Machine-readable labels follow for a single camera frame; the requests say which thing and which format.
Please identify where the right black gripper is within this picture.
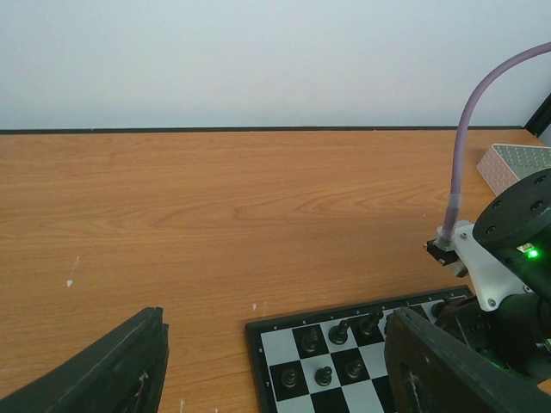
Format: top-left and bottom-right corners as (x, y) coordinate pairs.
(436, 296), (542, 370)

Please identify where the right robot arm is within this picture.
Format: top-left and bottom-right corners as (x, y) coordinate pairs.
(425, 170), (550, 391)

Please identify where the empty silver tin lid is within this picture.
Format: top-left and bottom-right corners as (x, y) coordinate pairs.
(476, 144), (550, 195)

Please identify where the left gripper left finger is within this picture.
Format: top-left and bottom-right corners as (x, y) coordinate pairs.
(1, 307), (169, 412)

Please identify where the black rook corner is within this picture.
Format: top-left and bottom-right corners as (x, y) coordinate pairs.
(430, 301), (448, 318)

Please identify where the black and silver chessboard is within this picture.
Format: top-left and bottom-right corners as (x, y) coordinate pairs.
(245, 286), (472, 412)

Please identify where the black pawn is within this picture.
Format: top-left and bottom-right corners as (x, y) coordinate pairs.
(345, 359), (363, 380)
(328, 319), (350, 345)
(314, 366), (332, 387)
(281, 368), (298, 391)

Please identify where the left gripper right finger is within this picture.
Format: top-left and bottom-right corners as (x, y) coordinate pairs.
(384, 307), (550, 412)

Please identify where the black rook piece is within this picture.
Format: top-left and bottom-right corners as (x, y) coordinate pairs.
(300, 328), (319, 354)

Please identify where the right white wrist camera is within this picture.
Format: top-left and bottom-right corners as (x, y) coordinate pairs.
(425, 220), (532, 312)

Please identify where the black queen piece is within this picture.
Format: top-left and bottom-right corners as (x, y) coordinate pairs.
(358, 311), (383, 338)

